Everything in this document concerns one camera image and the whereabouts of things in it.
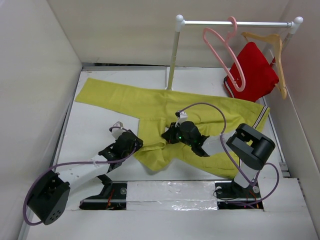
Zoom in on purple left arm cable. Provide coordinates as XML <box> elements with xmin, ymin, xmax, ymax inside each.
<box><xmin>22</xmin><ymin>126</ymin><xmax>137</xmax><ymax>226</ymax></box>

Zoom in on wooden hanger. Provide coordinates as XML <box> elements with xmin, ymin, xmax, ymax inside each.
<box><xmin>241</xmin><ymin>32</ymin><xmax>287</xmax><ymax>99</ymax></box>

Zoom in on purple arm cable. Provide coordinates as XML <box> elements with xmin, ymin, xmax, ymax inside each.
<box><xmin>178</xmin><ymin>101</ymin><xmax>280</xmax><ymax>201</ymax></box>
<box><xmin>22</xmin><ymin>126</ymin><xmax>137</xmax><ymax>226</ymax></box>

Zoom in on yellow-green trousers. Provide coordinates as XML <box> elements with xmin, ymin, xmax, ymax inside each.
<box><xmin>75</xmin><ymin>78</ymin><xmax>270</xmax><ymax>179</ymax></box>

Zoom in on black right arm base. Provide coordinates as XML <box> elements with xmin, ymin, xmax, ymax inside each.
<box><xmin>213</xmin><ymin>181</ymin><xmax>264</xmax><ymax>210</ymax></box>

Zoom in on white metal clothes rack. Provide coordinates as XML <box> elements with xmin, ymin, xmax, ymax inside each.
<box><xmin>165</xmin><ymin>14</ymin><xmax>304</xmax><ymax>90</ymax></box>

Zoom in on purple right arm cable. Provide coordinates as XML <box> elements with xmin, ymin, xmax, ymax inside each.
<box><xmin>178</xmin><ymin>101</ymin><xmax>280</xmax><ymax>201</ymax></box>

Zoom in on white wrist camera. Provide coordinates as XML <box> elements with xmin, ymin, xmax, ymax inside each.
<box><xmin>175</xmin><ymin>110</ymin><xmax>188</xmax><ymax>127</ymax></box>
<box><xmin>109</xmin><ymin>121</ymin><xmax>128</xmax><ymax>139</ymax></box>

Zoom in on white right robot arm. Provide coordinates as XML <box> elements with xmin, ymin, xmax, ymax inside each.
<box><xmin>161</xmin><ymin>121</ymin><xmax>275</xmax><ymax>197</ymax></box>

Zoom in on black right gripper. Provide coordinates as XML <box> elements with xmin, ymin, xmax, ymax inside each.
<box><xmin>162</xmin><ymin>121</ymin><xmax>194</xmax><ymax>147</ymax></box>

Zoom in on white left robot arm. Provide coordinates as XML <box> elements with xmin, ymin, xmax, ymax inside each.
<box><xmin>22</xmin><ymin>130</ymin><xmax>143</xmax><ymax>226</ymax></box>

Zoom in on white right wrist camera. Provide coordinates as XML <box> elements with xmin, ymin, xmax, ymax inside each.
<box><xmin>175</xmin><ymin>110</ymin><xmax>188</xmax><ymax>127</ymax></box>

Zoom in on pink plastic hanger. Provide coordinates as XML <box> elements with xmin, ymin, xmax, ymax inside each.
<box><xmin>202</xmin><ymin>15</ymin><xmax>247</xmax><ymax>93</ymax></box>

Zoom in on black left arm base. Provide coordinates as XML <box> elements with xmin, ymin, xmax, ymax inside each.
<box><xmin>79</xmin><ymin>174</ymin><xmax>128</xmax><ymax>211</ymax></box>

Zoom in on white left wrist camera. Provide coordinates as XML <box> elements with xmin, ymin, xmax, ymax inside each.
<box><xmin>109</xmin><ymin>121</ymin><xmax>128</xmax><ymax>139</ymax></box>

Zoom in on red folded shorts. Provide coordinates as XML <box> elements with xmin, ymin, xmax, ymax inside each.
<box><xmin>223</xmin><ymin>42</ymin><xmax>279</xmax><ymax>102</ymax></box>

